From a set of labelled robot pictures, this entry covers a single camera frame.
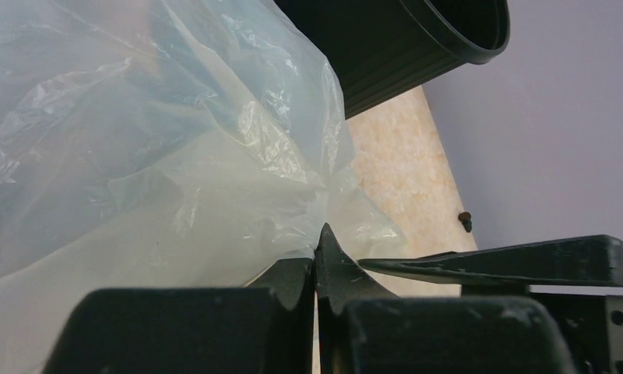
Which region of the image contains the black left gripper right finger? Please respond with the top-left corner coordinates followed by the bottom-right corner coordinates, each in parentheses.
top-left (315, 225), bottom-right (576, 373)

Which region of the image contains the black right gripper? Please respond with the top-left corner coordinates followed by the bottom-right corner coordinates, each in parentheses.
top-left (358, 235), bottom-right (623, 373)

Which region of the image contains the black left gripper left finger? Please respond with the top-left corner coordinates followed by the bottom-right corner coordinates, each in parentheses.
top-left (44, 259), bottom-right (314, 373)

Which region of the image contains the translucent yellowish trash bag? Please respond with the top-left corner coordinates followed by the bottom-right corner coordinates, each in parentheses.
top-left (0, 1), bottom-right (407, 373)

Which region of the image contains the black plastic trash bin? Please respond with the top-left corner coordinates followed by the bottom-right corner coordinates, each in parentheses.
top-left (277, 0), bottom-right (510, 118)

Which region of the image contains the small dark screw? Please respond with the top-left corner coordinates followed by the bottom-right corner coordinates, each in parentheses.
top-left (457, 211), bottom-right (473, 233)

